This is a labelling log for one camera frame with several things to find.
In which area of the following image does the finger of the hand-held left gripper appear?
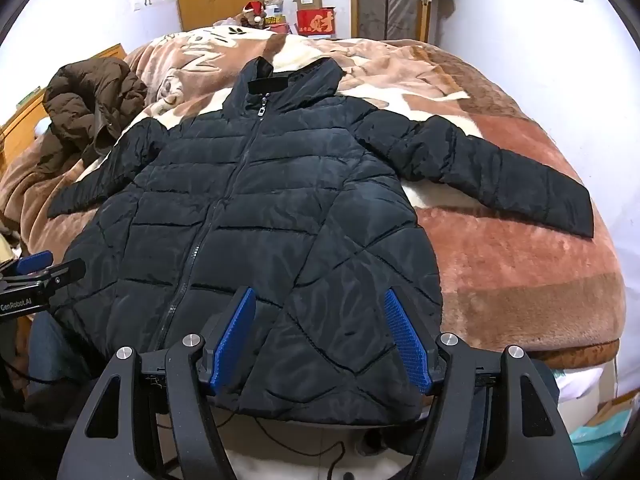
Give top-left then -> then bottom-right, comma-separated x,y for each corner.
15,250 -> 54,274
42,258 -> 87,289

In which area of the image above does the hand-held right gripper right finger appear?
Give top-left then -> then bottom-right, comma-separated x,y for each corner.
382,287 -> 581,480

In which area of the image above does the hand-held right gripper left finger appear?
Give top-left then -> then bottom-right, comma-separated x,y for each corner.
60,286 -> 257,480

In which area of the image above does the black puffer jacket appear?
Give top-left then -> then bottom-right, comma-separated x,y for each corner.
48,57 -> 595,423

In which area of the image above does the person's jeans leg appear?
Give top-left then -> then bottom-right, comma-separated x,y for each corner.
27,310 -> 103,388

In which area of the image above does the brown printed fleece blanket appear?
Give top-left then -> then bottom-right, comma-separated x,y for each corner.
0,25 -> 628,367

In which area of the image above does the wooden headboard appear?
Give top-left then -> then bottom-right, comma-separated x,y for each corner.
0,44 -> 128,173

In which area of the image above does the brown puffer jacket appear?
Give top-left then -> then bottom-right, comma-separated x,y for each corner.
42,57 -> 149,181

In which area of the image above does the teal plastic packet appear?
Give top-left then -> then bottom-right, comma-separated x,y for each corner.
570,422 -> 625,462

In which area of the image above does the plush toy with santa hat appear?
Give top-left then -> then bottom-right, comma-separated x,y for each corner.
240,1 -> 267,29

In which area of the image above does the red gift box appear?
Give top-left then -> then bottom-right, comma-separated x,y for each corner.
295,7 -> 337,39

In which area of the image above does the black cable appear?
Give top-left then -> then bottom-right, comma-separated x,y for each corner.
250,412 -> 351,480

